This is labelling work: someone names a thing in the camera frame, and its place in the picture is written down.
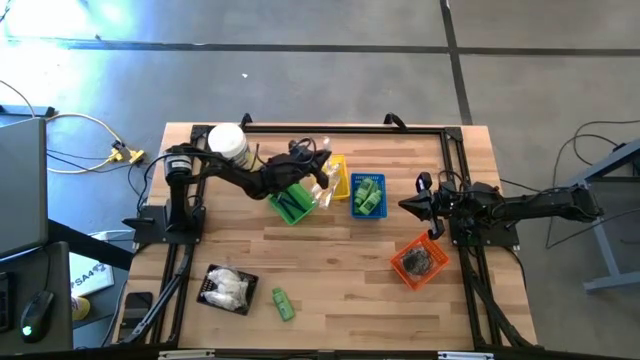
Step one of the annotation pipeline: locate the yellow plastic basket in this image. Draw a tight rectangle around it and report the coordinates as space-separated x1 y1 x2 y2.
319 153 351 202

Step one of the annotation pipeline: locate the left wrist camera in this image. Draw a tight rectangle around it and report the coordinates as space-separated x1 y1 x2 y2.
288 138 316 159

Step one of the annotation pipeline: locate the black floor cable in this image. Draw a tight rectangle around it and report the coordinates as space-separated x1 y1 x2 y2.
544 118 640 251

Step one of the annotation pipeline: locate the white cable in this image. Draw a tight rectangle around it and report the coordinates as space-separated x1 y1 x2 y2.
0 79 126 175

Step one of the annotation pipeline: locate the white cotton bag black print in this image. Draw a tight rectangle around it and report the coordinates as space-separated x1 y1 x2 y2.
219 278 250 306

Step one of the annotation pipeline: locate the orange plastic basket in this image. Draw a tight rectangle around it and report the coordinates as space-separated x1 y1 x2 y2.
389 232 451 291

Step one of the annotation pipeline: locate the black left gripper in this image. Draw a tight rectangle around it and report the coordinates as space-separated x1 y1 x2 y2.
284 149 334 191

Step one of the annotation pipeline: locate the black plastic basket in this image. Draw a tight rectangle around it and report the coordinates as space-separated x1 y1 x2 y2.
195 263 260 317

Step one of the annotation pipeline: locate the green plastic basket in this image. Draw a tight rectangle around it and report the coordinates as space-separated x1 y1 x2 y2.
267 182 319 227

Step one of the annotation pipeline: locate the computer monitor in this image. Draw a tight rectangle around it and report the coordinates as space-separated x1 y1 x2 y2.
0 117 50 260

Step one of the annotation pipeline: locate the black keyboard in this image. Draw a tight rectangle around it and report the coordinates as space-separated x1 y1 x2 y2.
0 272 14 334

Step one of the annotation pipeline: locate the blue plastic basket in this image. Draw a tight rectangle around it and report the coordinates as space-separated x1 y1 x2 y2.
350 172 389 220

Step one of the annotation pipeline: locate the small yellow white container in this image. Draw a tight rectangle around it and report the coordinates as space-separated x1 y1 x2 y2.
71 295 92 322

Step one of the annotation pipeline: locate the black aluminium table frame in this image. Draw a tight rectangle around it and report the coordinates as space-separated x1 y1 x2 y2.
117 123 539 351

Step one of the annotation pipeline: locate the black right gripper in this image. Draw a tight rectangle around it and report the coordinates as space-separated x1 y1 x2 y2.
398 172 469 241

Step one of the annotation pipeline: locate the grey metal table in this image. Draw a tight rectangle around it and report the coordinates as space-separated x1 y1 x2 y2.
552 139 640 295

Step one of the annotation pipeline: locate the clear bag white cotton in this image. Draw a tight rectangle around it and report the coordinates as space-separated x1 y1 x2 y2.
207 267 242 286
203 289 236 309

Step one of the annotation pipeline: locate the black desk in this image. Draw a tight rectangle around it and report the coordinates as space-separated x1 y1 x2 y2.
0 242 75 354

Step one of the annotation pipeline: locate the silver metal bracket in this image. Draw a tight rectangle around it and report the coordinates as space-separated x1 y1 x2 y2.
437 351 495 360
158 349 216 360

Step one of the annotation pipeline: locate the dark floor bar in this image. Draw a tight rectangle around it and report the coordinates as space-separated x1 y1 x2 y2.
0 104 56 119

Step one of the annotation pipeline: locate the black computer mouse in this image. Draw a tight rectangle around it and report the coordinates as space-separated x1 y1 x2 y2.
19 289 55 345

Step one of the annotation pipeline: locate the white printed booklet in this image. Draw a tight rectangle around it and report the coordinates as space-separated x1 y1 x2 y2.
68 259 115 299

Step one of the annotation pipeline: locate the yellow cable connector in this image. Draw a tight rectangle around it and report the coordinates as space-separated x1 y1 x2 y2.
108 141 147 165

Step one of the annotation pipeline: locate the yellow Lysol wipes canister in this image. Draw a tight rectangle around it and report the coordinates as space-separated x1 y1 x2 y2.
207 122 258 174

